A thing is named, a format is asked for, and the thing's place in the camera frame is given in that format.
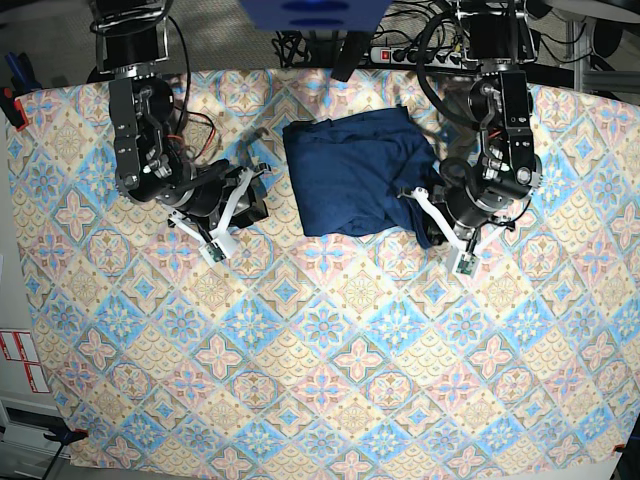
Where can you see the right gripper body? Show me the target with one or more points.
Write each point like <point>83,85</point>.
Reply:
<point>201,194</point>

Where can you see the patterned tile tablecloth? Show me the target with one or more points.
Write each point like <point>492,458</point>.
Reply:
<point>333,357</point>

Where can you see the black mount post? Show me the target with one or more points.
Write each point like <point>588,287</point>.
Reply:
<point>355,45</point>

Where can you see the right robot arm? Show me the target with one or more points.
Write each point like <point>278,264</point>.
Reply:
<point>131,39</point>

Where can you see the red white labels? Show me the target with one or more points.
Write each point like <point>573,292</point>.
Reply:
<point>19,346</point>

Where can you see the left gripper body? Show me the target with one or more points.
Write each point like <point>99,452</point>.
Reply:
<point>471,201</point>

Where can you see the black orange clamp lower left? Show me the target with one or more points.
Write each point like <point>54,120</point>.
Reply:
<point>65,436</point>

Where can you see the blue orange clamp upper left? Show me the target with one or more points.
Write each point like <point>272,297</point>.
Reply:
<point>23,81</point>

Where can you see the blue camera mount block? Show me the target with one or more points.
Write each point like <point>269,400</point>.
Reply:
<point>349,15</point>

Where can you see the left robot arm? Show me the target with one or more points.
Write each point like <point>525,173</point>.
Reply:
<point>495,42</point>

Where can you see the blue long-sleeve T-shirt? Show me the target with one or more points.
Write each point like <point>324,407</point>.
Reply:
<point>347,174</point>

